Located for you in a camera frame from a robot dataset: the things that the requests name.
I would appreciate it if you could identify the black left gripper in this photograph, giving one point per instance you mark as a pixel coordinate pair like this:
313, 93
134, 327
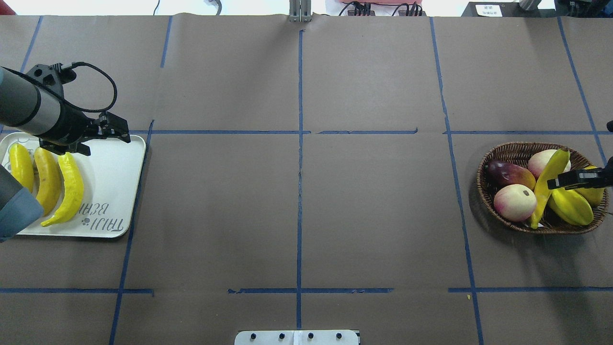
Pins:
72, 128

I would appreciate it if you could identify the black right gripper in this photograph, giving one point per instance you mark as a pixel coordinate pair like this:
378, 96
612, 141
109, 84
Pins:
577, 179

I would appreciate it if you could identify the large yellow banana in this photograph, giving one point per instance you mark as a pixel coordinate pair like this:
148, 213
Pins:
49, 180

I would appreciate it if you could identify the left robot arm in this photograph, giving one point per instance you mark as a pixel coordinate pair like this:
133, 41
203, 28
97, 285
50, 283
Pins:
30, 111

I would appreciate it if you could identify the brown wicker basket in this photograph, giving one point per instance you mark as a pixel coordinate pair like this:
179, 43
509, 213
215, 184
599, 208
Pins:
519, 153

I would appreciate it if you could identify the yellow lemon fruit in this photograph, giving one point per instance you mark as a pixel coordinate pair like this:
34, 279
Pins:
594, 194

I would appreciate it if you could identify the yellow star fruit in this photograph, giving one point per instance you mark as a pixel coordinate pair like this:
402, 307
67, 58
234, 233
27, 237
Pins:
571, 207

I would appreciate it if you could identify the white bear tray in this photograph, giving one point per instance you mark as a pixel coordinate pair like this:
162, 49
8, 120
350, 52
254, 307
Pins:
111, 176

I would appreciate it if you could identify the pale pink apple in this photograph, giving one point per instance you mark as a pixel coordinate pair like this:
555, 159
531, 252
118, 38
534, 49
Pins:
515, 202

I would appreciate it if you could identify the dark red mango fruit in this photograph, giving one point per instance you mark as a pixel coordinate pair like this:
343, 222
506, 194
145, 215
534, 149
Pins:
504, 174

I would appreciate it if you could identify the silver metal cylinder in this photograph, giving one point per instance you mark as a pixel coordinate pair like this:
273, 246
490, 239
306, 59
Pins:
529, 5

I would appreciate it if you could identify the small black label box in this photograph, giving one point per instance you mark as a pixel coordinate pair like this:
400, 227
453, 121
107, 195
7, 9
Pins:
490, 9

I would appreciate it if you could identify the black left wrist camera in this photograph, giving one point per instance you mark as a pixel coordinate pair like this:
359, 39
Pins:
52, 78

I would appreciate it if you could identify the aluminium frame post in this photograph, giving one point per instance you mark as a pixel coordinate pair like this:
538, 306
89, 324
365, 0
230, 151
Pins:
300, 11

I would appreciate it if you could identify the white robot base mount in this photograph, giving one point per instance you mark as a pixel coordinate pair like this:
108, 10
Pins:
298, 337

